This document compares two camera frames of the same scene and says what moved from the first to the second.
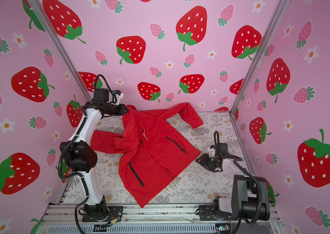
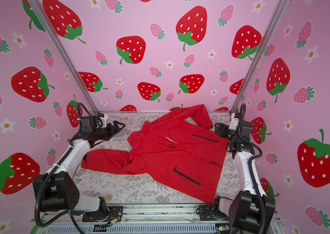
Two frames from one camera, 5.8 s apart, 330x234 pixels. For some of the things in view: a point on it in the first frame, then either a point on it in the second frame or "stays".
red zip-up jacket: (152, 151) stays
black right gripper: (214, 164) to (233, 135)
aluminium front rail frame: (67, 219) stays
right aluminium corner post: (260, 56) stays
